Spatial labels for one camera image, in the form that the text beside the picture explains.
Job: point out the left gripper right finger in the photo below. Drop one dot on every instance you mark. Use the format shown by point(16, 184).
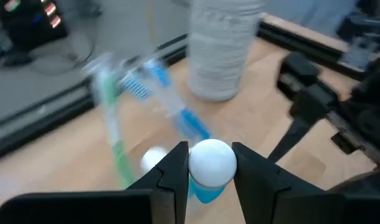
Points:
point(271, 199)

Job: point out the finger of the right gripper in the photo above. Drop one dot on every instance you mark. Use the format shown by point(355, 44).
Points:
point(313, 104)
point(299, 73)

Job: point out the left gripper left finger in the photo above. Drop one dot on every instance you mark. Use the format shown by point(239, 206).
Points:
point(146, 202)

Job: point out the blue toothbrush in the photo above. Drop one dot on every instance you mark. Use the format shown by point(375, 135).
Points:
point(193, 124)

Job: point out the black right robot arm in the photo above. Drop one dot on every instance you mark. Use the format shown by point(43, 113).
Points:
point(358, 26)

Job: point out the green wrapped toothbrush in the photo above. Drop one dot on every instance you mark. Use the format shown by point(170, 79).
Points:
point(120, 158)

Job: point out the clear acrylic organizer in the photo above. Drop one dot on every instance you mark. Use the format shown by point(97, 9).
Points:
point(165, 130)

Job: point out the white wipes canister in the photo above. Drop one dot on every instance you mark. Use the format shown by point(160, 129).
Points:
point(221, 49)

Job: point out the black equipment with lights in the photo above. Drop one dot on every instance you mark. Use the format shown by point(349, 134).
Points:
point(21, 28)

